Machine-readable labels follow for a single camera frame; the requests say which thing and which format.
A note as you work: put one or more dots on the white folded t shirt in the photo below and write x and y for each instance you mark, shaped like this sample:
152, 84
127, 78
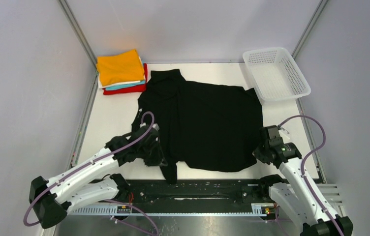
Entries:
119, 84

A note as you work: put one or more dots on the white plastic basket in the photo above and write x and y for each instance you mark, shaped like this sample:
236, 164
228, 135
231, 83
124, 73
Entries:
275, 74

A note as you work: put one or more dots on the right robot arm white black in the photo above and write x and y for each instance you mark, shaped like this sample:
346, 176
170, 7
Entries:
294, 190

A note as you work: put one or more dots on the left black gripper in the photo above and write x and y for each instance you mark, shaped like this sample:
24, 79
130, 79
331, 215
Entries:
159, 160

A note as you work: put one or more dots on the orange folded t shirt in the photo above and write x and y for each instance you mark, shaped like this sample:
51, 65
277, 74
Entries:
119, 68

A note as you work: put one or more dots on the black t shirt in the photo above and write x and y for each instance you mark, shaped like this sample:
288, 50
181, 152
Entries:
209, 127

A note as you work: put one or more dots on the right small electronics module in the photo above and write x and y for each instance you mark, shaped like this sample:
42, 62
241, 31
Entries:
269, 210

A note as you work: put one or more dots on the small electronics module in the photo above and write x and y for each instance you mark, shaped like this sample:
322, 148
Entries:
269, 210
122, 209

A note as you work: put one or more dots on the teal folded t shirt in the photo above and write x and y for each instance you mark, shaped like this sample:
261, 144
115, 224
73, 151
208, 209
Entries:
124, 85

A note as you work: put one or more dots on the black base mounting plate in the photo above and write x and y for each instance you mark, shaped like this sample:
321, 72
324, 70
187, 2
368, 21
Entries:
195, 195

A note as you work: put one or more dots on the white slotted cable duct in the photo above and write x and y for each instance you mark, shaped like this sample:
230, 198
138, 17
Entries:
110, 210

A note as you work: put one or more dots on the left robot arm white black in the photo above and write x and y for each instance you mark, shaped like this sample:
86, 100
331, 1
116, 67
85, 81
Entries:
54, 198

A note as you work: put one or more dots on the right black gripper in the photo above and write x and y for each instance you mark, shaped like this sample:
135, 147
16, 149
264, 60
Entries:
263, 153

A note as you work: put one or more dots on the red folded t shirt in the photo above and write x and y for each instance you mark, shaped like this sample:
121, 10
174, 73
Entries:
136, 88

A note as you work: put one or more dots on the left small electronics module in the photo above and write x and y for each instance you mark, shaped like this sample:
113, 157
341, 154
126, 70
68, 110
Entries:
122, 209

